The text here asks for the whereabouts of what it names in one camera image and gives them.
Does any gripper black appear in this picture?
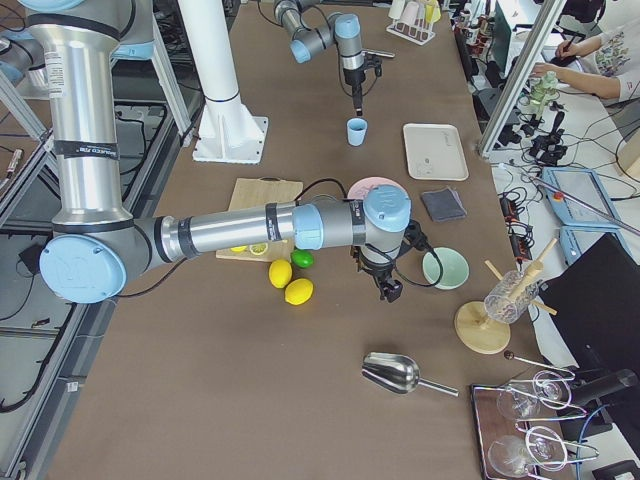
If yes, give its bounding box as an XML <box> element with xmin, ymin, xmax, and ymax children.
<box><xmin>342</xmin><ymin>68</ymin><xmax>363</xmax><ymax>117</ymax></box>
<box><xmin>355</xmin><ymin>246</ymin><xmax>403</xmax><ymax>302</ymax></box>

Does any light blue plastic cup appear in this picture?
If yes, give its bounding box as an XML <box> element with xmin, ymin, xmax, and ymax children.
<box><xmin>346</xmin><ymin>117</ymin><xmax>368</xmax><ymax>147</ymax></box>

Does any steel muddler black tip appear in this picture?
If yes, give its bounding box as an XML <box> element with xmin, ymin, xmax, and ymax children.
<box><xmin>363</xmin><ymin>49</ymin><xmax>396</xmax><ymax>59</ymax></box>

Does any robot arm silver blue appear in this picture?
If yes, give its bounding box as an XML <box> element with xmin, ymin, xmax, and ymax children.
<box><xmin>274</xmin><ymin>1</ymin><xmax>366</xmax><ymax>116</ymax></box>
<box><xmin>18</xmin><ymin>1</ymin><xmax>411</xmax><ymax>304</ymax></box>

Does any person forearm white sleeve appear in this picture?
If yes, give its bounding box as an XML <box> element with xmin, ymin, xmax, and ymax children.
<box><xmin>531</xmin><ymin>63</ymin><xmax>639</xmax><ymax>101</ymax></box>

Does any steel ice scoop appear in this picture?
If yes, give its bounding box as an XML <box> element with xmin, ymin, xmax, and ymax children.
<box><xmin>361</xmin><ymin>352</ymin><xmax>459</xmax><ymax>397</ymax></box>

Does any pink plastic cup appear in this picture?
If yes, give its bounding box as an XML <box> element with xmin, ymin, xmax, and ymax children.
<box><xmin>399</xmin><ymin>1</ymin><xmax>420</xmax><ymax>27</ymax></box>

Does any white plastic cup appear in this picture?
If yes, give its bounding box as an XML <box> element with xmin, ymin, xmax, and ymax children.
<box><xmin>388</xmin><ymin>0</ymin><xmax>405</xmax><ymax>22</ymax></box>

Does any wooden cup tree stand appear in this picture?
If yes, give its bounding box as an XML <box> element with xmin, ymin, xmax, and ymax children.
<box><xmin>454</xmin><ymin>238</ymin><xmax>557</xmax><ymax>354</ymax></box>

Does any yellow plastic cup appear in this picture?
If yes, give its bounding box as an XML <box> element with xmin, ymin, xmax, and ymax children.
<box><xmin>425</xmin><ymin>0</ymin><xmax>441</xmax><ymax>24</ymax></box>

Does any mint green bowl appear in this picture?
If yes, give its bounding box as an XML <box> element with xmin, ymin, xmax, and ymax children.
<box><xmin>422</xmin><ymin>247</ymin><xmax>470</xmax><ymax>290</ymax></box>

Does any yellow lemon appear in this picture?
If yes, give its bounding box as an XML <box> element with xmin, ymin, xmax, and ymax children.
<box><xmin>268</xmin><ymin>259</ymin><xmax>293</xmax><ymax>289</ymax></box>
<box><xmin>284</xmin><ymin>278</ymin><xmax>314</xmax><ymax>306</ymax></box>

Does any green lime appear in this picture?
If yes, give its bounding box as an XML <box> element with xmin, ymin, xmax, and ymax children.
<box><xmin>290</xmin><ymin>249</ymin><xmax>315</xmax><ymax>269</ymax></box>

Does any grey folded cloth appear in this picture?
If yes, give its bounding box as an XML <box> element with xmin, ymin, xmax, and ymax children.
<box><xmin>421</xmin><ymin>187</ymin><xmax>467</xmax><ymax>222</ymax></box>

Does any cream rabbit tray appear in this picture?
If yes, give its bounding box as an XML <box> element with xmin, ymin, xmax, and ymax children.
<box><xmin>402</xmin><ymin>123</ymin><xmax>469</xmax><ymax>181</ymax></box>

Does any pink bowl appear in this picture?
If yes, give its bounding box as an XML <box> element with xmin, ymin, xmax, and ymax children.
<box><xmin>347</xmin><ymin>176</ymin><xmax>399</xmax><ymax>200</ymax></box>

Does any clear glass on stand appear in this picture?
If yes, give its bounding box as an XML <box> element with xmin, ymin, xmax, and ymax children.
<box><xmin>484</xmin><ymin>270</ymin><xmax>539</xmax><ymax>324</ymax></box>

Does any wooden cutting board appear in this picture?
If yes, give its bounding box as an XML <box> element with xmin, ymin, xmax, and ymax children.
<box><xmin>216</xmin><ymin>178</ymin><xmax>303</xmax><ymax>263</ymax></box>

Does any wine glass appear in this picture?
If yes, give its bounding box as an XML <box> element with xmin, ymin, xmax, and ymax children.
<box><xmin>496</xmin><ymin>370</ymin><xmax>571</xmax><ymax>421</ymax></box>
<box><xmin>488</xmin><ymin>426</ymin><xmax>569</xmax><ymax>479</ymax></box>

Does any black monitor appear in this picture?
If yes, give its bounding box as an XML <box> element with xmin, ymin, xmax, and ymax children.
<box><xmin>540</xmin><ymin>234</ymin><xmax>639</xmax><ymax>372</ymax></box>

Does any blue teach pendant tablet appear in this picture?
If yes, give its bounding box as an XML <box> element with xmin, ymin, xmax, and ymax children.
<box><xmin>540</xmin><ymin>167</ymin><xmax>619</xmax><ymax>228</ymax></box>

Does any white wire cup rack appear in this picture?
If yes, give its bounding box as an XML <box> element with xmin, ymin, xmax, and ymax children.
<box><xmin>386</xmin><ymin>0</ymin><xmax>436</xmax><ymax>46</ymax></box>

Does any aluminium frame post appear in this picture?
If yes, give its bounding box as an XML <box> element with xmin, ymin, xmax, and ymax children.
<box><xmin>477</xmin><ymin>0</ymin><xmax>566</xmax><ymax>160</ymax></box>

